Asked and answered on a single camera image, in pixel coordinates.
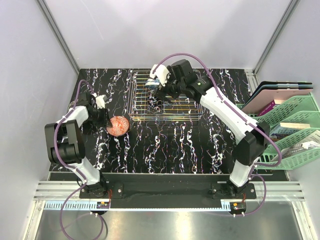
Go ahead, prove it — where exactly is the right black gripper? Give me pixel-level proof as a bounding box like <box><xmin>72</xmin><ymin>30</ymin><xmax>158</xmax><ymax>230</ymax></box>
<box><xmin>153</xmin><ymin>66</ymin><xmax>185</xmax><ymax>107</ymax></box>

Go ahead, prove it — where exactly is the orange patterned bowl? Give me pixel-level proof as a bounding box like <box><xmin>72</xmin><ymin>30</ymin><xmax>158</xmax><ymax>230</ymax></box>
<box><xmin>106</xmin><ymin>116</ymin><xmax>130</xmax><ymax>137</ymax></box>

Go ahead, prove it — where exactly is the blue white floral bowl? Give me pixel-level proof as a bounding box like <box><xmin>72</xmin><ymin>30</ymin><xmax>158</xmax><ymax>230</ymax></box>
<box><xmin>145</xmin><ymin>78</ymin><xmax>161</xmax><ymax>91</ymax></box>

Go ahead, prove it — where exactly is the wire dish rack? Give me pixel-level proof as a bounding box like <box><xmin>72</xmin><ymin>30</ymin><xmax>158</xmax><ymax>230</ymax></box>
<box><xmin>127</xmin><ymin>69</ymin><xmax>205</xmax><ymax>122</ymax></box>

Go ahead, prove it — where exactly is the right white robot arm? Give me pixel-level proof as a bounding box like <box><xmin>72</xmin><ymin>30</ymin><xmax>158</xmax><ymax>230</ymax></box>
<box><xmin>149</xmin><ymin>59</ymin><xmax>270</xmax><ymax>199</ymax></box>

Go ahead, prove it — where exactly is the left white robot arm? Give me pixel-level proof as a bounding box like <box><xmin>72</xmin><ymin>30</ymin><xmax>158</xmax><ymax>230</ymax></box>
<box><xmin>44</xmin><ymin>92</ymin><xmax>112</xmax><ymax>198</ymax></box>

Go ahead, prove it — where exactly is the pink folder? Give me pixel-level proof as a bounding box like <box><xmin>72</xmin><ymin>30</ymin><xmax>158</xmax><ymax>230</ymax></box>
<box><xmin>241</xmin><ymin>89</ymin><xmax>313</xmax><ymax>115</ymax></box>

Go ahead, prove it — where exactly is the purple book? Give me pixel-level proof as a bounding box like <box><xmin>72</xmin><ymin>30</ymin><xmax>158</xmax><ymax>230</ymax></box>
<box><xmin>257</xmin><ymin>99</ymin><xmax>285</xmax><ymax>117</ymax></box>

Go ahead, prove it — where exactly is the blue booklet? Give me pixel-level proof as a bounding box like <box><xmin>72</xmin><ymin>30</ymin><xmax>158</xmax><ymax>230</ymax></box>
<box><xmin>269</xmin><ymin>125</ymin><xmax>299</xmax><ymax>142</ymax></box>

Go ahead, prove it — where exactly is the green file organizer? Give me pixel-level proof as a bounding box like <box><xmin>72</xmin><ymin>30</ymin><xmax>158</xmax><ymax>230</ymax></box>
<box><xmin>248</xmin><ymin>94</ymin><xmax>320</xmax><ymax>170</ymax></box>

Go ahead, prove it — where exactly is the spiral notebook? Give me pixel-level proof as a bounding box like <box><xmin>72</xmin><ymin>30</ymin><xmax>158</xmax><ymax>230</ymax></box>
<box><xmin>278</xmin><ymin>130</ymin><xmax>320</xmax><ymax>159</ymax></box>

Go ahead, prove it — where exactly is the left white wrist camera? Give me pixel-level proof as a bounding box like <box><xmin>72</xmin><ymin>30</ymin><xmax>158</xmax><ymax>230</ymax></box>
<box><xmin>95</xmin><ymin>94</ymin><xmax>107</xmax><ymax>109</ymax></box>

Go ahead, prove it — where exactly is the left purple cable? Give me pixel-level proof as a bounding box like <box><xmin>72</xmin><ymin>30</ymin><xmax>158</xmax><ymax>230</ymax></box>
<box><xmin>55</xmin><ymin>79</ymin><xmax>105</xmax><ymax>240</ymax></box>

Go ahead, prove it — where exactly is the purple cable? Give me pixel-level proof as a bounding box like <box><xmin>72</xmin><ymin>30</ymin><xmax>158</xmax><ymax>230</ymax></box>
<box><xmin>150</xmin><ymin>52</ymin><xmax>283</xmax><ymax>217</ymax></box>
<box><xmin>55</xmin><ymin>79</ymin><xmax>105</xmax><ymax>240</ymax></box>

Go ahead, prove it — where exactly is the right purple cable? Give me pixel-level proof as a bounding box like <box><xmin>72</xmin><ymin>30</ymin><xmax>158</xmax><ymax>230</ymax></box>
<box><xmin>150</xmin><ymin>52</ymin><xmax>283</xmax><ymax>217</ymax></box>

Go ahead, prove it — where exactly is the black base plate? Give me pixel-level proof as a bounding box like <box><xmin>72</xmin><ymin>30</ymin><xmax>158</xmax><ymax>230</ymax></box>
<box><xmin>79</xmin><ymin>173</ymin><xmax>257</xmax><ymax>200</ymax></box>

